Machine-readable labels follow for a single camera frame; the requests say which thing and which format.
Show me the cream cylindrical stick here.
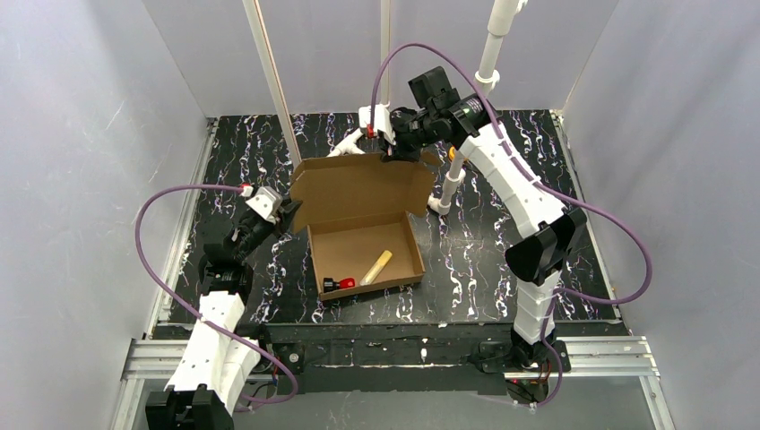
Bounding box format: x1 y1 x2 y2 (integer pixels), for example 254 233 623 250
359 250 393 286

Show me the red black small bottle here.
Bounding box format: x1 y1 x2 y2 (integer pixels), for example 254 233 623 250
323 278 356 293

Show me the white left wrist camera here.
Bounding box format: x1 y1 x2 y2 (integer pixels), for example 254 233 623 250
241 185 283 224

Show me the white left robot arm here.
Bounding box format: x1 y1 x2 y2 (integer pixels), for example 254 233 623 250
145 197 301 429

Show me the white wooden corner post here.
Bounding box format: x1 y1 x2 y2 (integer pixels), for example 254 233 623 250
242 0 302 168

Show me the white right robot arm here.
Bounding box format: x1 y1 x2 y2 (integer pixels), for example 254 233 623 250
367 66 587 346

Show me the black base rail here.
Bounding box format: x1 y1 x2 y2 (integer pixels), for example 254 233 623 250
235 322 512 395

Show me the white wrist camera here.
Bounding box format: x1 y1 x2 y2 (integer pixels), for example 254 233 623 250
358 104 395 145
241 185 283 224

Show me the white PVC pipe frame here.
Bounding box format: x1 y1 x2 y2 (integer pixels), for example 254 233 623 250
329 1 526 216

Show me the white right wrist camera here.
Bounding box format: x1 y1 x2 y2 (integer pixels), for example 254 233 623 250
358 104 395 145

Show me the brown cardboard box sheet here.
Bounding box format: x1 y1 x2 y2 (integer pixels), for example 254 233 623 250
289 152 442 301

